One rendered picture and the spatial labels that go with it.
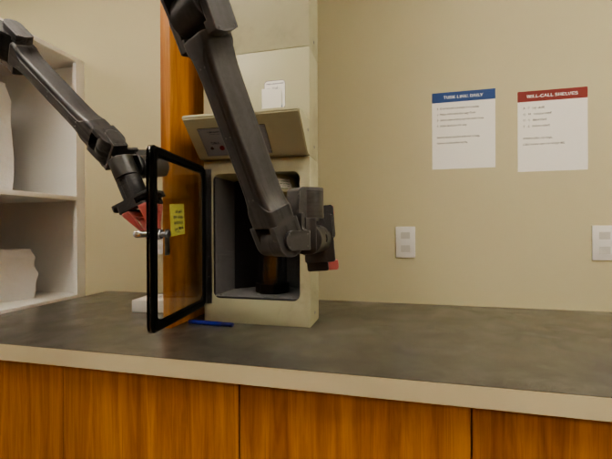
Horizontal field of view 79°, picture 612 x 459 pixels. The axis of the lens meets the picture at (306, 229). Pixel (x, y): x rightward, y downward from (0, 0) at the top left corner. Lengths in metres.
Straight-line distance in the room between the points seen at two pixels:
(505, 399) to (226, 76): 0.69
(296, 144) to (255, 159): 0.40
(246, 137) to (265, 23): 0.63
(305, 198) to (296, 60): 0.53
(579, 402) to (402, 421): 0.29
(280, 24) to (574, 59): 0.99
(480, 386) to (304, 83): 0.83
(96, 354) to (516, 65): 1.53
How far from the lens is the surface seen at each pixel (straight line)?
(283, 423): 0.85
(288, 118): 0.97
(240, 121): 0.61
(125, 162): 0.97
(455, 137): 1.47
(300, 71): 1.11
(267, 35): 1.18
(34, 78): 1.18
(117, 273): 1.88
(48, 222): 2.12
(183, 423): 0.95
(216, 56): 0.62
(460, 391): 0.75
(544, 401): 0.78
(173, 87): 1.16
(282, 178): 1.09
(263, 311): 1.08
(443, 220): 1.43
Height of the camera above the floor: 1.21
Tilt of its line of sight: level
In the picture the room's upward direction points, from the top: straight up
